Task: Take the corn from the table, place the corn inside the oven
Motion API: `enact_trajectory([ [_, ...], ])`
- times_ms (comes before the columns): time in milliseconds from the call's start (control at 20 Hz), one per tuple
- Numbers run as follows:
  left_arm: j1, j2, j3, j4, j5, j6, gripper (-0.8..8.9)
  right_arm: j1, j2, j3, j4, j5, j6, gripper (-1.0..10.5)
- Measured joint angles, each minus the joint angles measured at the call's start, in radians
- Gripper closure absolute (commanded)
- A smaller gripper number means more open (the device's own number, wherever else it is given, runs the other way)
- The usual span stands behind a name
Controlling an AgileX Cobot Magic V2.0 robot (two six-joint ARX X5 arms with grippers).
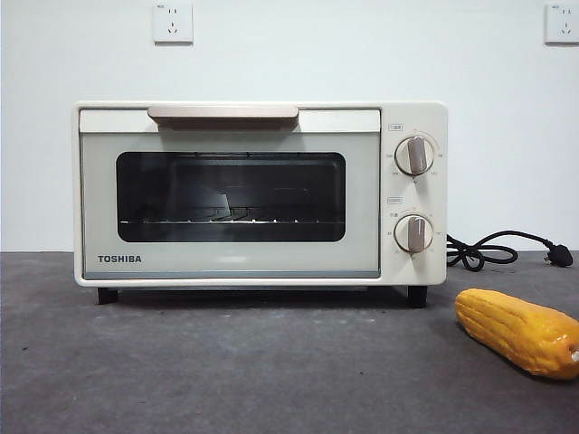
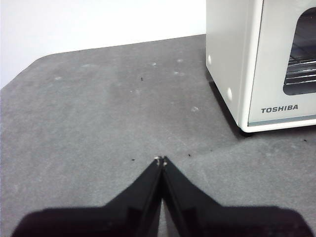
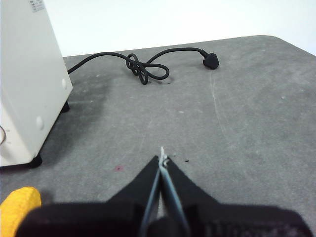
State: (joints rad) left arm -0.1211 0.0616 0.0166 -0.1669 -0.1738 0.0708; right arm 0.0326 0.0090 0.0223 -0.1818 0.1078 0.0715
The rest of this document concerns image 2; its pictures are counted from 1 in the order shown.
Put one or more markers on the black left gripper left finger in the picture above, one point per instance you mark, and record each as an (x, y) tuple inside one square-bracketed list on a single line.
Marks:
[(128, 219)]

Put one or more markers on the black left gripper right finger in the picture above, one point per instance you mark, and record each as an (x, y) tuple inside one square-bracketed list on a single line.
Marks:
[(197, 219)]

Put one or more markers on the oven door with glass window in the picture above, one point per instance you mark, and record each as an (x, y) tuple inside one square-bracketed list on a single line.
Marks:
[(271, 74)]

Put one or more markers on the cream Toshiba toaster oven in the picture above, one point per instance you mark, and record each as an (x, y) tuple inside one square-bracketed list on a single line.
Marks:
[(222, 37)]

